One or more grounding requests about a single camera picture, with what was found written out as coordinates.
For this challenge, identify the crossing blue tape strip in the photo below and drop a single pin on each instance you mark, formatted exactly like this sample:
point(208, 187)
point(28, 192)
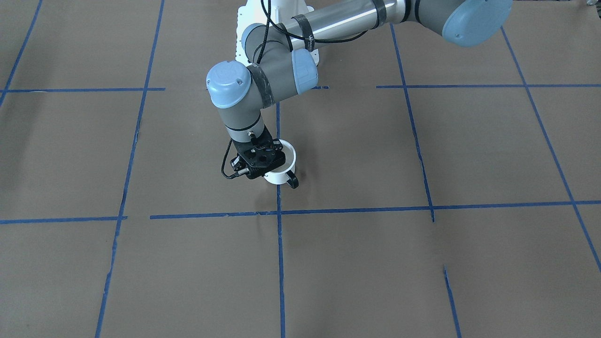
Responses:
point(373, 209)

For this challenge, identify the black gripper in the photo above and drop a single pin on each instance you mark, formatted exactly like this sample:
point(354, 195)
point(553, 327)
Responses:
point(293, 180)

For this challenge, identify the white mug black handle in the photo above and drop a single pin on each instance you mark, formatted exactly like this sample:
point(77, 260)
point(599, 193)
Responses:
point(285, 174)

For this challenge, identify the robot arm grey blue joints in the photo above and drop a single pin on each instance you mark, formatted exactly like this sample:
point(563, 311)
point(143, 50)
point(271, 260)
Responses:
point(281, 65)

